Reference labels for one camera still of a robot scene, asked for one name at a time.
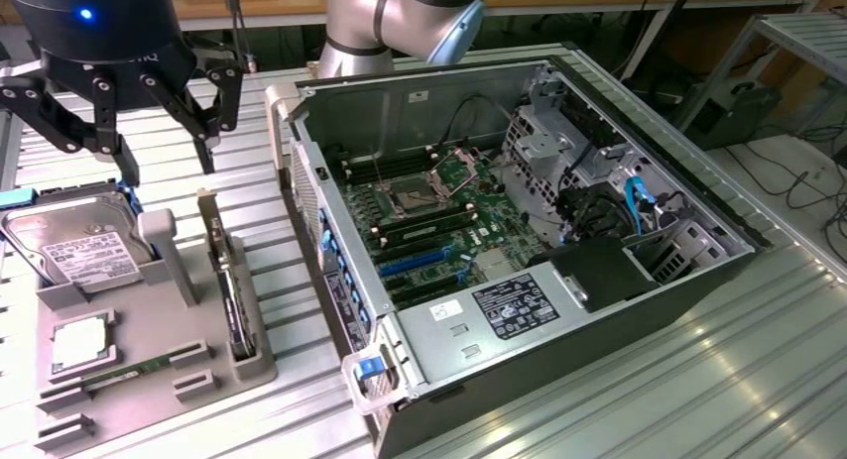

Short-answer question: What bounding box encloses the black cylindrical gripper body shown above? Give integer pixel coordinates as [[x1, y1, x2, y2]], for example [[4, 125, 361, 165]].
[[0, 0, 201, 114]]

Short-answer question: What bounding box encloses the black stand pole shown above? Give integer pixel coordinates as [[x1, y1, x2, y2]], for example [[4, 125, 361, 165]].
[[222, 0, 258, 74]]

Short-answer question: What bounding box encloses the CPU socket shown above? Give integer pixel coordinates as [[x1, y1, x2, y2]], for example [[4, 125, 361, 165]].
[[384, 177, 440, 216]]

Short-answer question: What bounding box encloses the graphics card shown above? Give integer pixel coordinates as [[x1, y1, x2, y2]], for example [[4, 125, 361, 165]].
[[197, 189, 261, 357]]

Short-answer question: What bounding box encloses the open metal socket cover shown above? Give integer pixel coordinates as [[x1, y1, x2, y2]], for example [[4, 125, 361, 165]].
[[428, 148, 487, 188]]

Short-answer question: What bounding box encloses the installed RAM stick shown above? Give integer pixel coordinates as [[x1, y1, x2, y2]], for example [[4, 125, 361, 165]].
[[373, 204, 480, 248]]

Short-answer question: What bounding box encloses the grey parts rack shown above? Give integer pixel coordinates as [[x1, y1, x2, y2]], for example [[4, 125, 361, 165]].
[[31, 206, 280, 454]]

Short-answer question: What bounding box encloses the blue expansion slot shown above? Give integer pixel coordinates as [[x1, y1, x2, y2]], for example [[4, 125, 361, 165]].
[[376, 245, 453, 278]]

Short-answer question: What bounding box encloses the green motherboard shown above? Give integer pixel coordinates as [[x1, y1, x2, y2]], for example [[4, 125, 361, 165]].
[[336, 144, 555, 312]]

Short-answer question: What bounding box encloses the silver CPU chip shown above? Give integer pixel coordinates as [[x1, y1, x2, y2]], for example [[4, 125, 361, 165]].
[[51, 321, 111, 370]]

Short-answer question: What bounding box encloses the metal disk bay cage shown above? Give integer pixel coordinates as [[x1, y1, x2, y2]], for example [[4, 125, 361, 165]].
[[500, 104, 579, 185]]

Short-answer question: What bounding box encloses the black expansion slot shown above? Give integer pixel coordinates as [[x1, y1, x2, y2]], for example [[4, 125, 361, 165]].
[[385, 270, 467, 304]]

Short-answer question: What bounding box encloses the green RAM stick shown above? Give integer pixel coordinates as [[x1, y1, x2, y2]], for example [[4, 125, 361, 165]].
[[81, 354, 175, 387]]

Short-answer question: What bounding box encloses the blue case latch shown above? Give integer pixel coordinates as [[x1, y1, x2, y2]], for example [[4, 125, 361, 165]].
[[353, 358, 386, 382]]

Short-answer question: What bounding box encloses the grey power supply unit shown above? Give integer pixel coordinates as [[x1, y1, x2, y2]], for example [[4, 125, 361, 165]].
[[394, 260, 592, 387]]

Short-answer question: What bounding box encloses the open black PC case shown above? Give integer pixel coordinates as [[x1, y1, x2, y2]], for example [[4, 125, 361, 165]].
[[264, 41, 777, 459]]

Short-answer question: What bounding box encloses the black box under table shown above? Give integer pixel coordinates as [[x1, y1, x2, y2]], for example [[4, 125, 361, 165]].
[[686, 80, 783, 152]]

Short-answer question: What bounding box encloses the grey metal side table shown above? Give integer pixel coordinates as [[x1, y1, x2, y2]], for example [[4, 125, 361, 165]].
[[679, 11, 847, 133]]

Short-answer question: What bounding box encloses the hard disk with blue bracket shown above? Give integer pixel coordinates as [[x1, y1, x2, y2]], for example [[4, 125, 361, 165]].
[[0, 178, 149, 295]]

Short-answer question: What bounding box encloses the blue SATA wire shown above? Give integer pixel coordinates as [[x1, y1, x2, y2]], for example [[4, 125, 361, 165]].
[[622, 174, 658, 238]]

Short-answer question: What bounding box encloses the black plastic duct box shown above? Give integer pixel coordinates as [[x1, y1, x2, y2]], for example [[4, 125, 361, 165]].
[[547, 237, 664, 315]]

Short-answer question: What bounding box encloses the black floor cable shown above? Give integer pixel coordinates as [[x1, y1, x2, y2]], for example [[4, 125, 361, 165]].
[[724, 126, 847, 232]]

